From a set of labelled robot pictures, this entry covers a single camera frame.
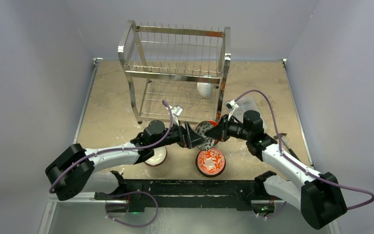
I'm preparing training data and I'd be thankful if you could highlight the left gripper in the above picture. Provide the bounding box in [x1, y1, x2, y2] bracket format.
[152, 120, 206, 149]

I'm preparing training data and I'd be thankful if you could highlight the orange bowl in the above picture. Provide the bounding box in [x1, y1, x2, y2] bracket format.
[205, 120, 222, 144]

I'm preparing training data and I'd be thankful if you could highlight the grey leaf pattern bowl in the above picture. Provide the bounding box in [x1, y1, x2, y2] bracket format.
[194, 121, 216, 151]

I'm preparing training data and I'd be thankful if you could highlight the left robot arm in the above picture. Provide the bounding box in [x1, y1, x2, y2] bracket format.
[45, 120, 208, 201]

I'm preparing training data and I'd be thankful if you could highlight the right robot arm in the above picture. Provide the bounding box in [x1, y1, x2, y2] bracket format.
[205, 110, 348, 230]

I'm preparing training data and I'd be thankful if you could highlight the steel two-tier dish rack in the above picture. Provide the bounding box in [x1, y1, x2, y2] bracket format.
[117, 20, 231, 123]

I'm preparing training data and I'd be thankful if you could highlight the red floral pattern bowl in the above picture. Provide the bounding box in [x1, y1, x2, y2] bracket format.
[195, 148, 226, 178]

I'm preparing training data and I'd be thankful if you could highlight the white red-rimmed bowl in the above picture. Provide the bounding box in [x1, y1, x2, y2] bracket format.
[144, 146, 168, 167]

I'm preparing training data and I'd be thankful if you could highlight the clear plastic screw box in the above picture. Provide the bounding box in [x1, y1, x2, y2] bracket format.
[236, 97, 260, 115]

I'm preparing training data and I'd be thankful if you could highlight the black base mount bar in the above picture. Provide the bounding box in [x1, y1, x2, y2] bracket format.
[94, 179, 281, 215]

